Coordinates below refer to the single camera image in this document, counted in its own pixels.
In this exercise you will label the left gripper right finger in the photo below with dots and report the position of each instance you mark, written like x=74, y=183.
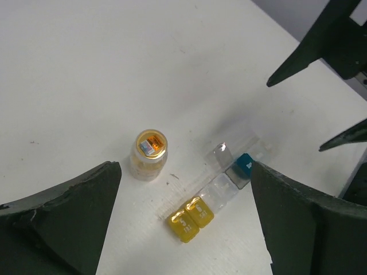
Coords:
x=308, y=231

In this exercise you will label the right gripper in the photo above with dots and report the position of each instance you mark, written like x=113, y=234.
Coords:
x=338, y=36

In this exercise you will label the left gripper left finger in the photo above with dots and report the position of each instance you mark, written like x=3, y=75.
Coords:
x=62, y=229

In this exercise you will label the weekly pill organizer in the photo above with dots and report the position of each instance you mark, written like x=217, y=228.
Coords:
x=231, y=166

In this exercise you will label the clear bottle gold cap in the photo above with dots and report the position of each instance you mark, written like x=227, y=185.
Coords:
x=148, y=155

